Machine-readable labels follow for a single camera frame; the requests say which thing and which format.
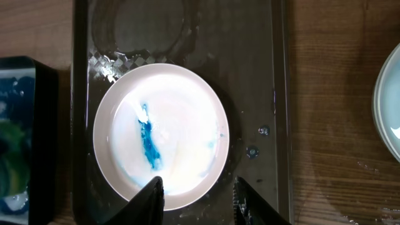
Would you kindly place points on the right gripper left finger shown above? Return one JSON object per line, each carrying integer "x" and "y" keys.
{"x": 145, "y": 208}

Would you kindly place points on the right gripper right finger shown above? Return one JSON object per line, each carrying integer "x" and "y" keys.
{"x": 252, "y": 209}

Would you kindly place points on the white plate blue streak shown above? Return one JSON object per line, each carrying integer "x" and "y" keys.
{"x": 161, "y": 120}

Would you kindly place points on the green sponge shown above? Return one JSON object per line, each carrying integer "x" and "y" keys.
{"x": 15, "y": 170}

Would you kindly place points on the large white plate blue smear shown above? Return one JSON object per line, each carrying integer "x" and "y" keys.
{"x": 385, "y": 103}

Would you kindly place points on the dark brown serving tray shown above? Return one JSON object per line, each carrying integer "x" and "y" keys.
{"x": 238, "y": 47}

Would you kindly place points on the black tub of blue water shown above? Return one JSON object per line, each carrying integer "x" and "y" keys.
{"x": 29, "y": 98}

